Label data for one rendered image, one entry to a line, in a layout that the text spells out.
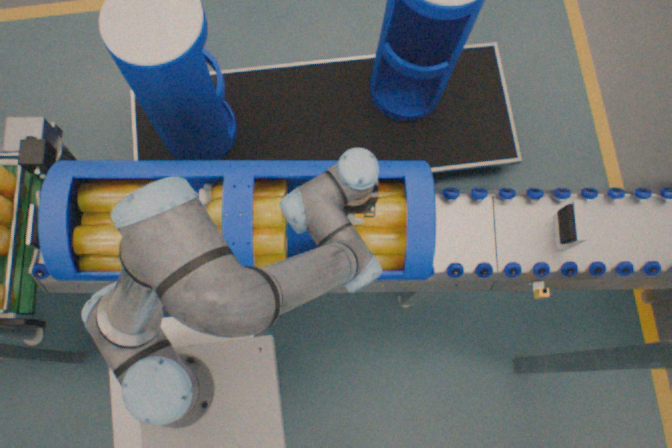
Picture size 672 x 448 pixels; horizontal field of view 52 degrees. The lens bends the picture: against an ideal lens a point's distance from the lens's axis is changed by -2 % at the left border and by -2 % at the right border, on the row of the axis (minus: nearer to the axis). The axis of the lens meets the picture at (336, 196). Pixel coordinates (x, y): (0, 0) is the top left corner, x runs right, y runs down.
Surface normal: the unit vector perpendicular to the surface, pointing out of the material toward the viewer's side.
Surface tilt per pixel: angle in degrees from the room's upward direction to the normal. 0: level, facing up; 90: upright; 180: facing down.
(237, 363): 0
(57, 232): 24
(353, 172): 0
